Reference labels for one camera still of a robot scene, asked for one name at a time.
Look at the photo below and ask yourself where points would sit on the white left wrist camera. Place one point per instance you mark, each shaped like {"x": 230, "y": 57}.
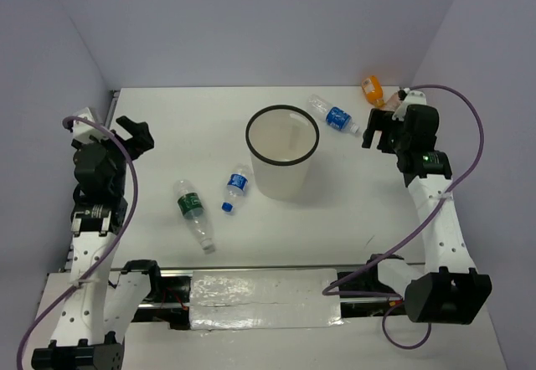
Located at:
{"x": 82, "y": 132}

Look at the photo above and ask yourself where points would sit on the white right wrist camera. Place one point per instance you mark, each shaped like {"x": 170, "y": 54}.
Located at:
{"x": 404, "y": 98}

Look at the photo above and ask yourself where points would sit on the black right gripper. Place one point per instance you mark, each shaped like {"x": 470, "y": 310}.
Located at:
{"x": 379, "y": 120}

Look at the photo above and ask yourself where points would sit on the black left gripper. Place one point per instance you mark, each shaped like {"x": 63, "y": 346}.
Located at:
{"x": 141, "y": 138}

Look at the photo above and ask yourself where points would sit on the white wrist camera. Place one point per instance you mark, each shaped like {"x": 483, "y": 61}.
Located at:
{"x": 404, "y": 98}
{"x": 82, "y": 132}

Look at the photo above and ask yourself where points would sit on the orange juice bottle white cap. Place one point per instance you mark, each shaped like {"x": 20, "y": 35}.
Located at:
{"x": 394, "y": 101}

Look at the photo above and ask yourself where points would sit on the green label clear plastic bottle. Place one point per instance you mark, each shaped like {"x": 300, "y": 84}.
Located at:
{"x": 195, "y": 215}

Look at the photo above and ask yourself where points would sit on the white bin with black rim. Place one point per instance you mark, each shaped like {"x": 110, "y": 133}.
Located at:
{"x": 282, "y": 140}

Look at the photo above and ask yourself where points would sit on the blue label white cap bottle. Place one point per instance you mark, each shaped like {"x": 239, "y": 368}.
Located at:
{"x": 332, "y": 115}

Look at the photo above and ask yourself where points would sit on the blue cap pepsi water bottle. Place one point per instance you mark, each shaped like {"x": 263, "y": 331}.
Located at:
{"x": 236, "y": 188}

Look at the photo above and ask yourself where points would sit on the orange bottle with label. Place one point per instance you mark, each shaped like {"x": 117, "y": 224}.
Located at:
{"x": 373, "y": 91}

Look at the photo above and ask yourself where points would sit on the silver foil tape panel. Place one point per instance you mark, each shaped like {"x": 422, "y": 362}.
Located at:
{"x": 262, "y": 299}

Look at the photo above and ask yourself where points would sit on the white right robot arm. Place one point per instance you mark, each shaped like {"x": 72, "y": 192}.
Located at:
{"x": 449, "y": 290}

